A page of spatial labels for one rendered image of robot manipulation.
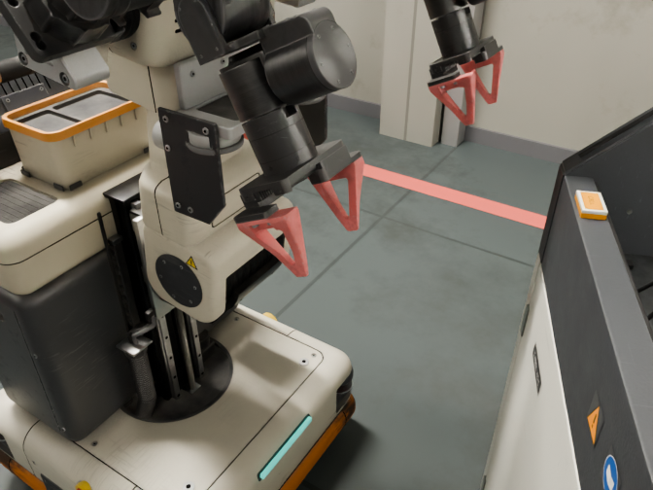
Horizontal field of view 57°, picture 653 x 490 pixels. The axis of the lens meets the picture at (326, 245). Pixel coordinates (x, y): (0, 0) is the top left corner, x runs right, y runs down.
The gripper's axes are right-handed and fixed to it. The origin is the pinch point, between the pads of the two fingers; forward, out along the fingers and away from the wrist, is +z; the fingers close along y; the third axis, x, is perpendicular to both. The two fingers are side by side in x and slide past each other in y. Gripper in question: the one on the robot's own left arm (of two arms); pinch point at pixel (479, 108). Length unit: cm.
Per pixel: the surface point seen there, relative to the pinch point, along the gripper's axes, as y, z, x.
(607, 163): -3.0, 11.2, -16.5
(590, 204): -13.7, 12.2, -16.5
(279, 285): 47, 54, 114
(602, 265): -24.2, 15.2, -19.6
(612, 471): -45, 24, -23
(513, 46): 197, 20, 69
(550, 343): -19.6, 29.1, -8.6
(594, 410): -38.1, 23.7, -19.8
